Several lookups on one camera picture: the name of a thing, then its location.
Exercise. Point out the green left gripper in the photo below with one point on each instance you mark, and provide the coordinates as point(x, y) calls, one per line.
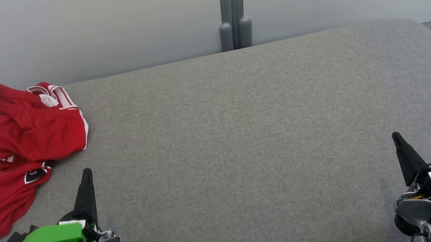
point(47, 239)

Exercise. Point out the red white-sleeved basketball jersey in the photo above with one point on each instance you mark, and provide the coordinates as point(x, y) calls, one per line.
point(3, 199)

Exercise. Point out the red basketball shorts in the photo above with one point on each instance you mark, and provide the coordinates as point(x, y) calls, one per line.
point(28, 132)

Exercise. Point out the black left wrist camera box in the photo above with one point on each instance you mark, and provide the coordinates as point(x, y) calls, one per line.
point(13, 240)

